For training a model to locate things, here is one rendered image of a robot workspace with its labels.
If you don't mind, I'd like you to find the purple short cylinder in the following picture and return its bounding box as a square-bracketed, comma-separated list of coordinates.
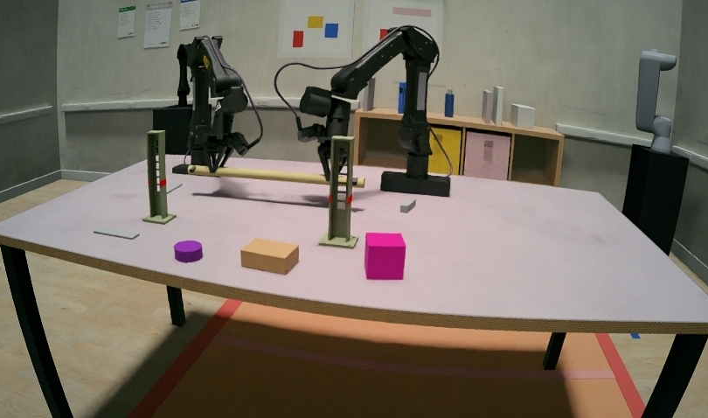
[174, 240, 203, 263]

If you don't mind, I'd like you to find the tan rectangular block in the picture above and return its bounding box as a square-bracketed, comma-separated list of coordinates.
[240, 238, 299, 275]

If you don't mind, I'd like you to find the magenta cube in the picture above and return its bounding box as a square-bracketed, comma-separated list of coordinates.
[364, 233, 406, 280]

